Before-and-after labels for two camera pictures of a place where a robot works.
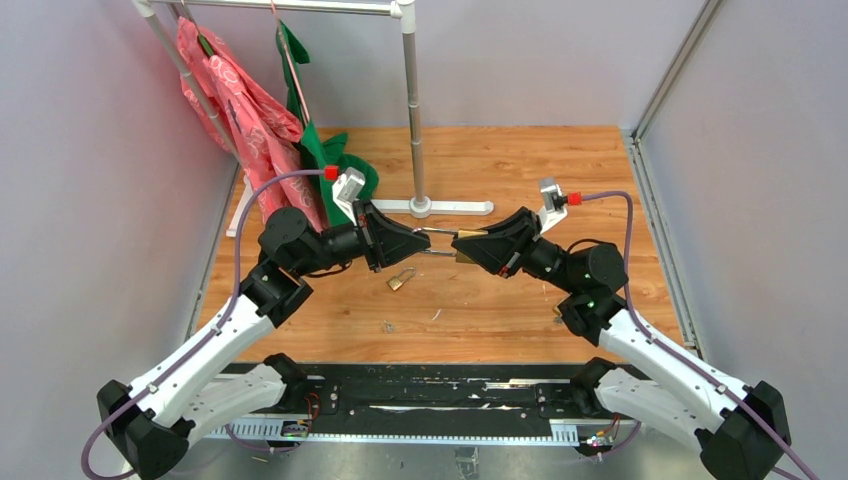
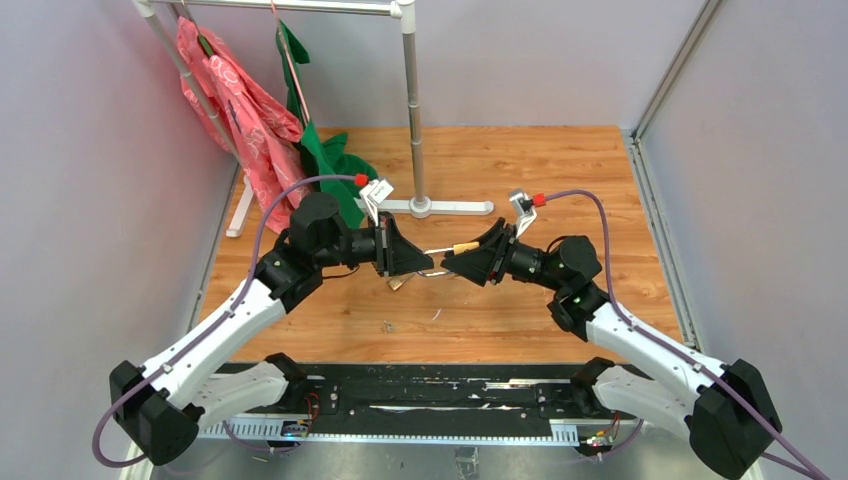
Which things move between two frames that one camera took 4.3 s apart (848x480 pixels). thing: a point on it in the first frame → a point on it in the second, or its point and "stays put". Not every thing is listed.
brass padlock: x=460 y=257 → x=437 y=255
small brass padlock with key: x=396 y=282 stays put
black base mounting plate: x=425 y=393 stays put
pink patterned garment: x=261 y=124 stays put
